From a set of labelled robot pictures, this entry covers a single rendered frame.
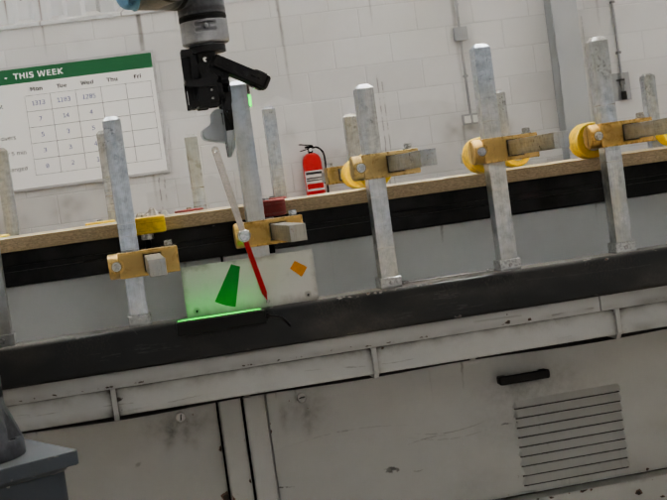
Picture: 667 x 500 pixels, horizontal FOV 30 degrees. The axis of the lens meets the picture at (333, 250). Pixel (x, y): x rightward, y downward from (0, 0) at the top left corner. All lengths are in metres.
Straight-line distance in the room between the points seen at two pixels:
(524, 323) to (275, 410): 0.57
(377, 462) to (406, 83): 7.21
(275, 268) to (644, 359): 0.95
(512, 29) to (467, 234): 7.35
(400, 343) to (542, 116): 7.59
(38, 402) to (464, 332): 0.85
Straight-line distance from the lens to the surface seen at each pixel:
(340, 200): 2.65
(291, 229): 2.18
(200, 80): 2.35
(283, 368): 2.49
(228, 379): 2.48
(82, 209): 9.66
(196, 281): 2.43
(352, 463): 2.78
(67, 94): 9.69
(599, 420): 2.92
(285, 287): 2.45
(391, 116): 9.78
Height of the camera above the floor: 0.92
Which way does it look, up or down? 3 degrees down
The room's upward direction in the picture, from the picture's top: 8 degrees counter-clockwise
